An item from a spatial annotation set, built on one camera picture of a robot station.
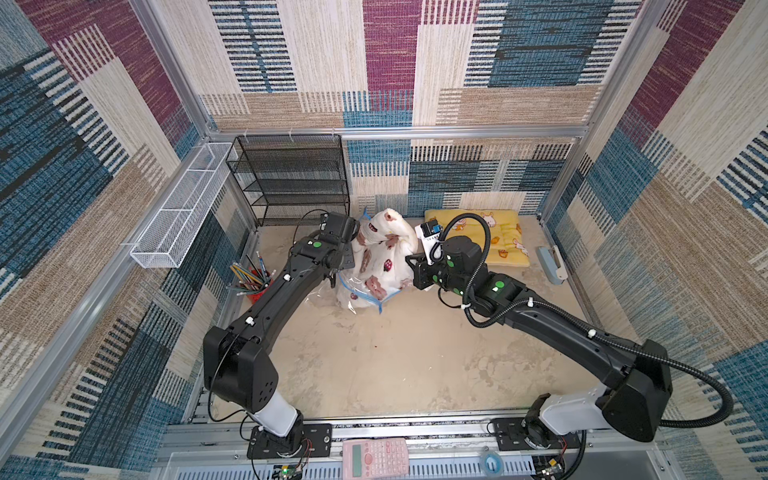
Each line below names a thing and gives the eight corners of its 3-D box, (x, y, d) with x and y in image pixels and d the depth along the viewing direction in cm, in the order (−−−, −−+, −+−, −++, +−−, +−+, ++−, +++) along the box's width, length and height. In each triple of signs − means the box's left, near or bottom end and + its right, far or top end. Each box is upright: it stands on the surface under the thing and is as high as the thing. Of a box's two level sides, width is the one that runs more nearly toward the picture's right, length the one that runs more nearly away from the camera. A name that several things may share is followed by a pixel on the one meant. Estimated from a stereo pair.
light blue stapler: (549, 285, 103) (554, 278, 100) (536, 252, 112) (540, 245, 109) (567, 285, 103) (573, 278, 100) (552, 252, 112) (557, 245, 109)
